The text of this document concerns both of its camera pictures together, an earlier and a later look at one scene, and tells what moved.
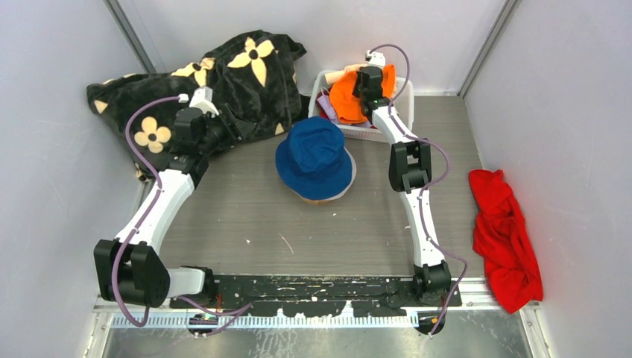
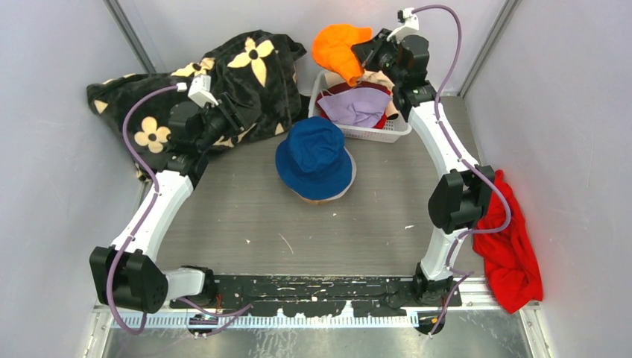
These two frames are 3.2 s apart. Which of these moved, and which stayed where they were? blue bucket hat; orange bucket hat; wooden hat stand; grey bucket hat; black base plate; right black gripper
Moved: orange bucket hat; right black gripper
Stayed: black base plate; grey bucket hat; wooden hat stand; blue bucket hat
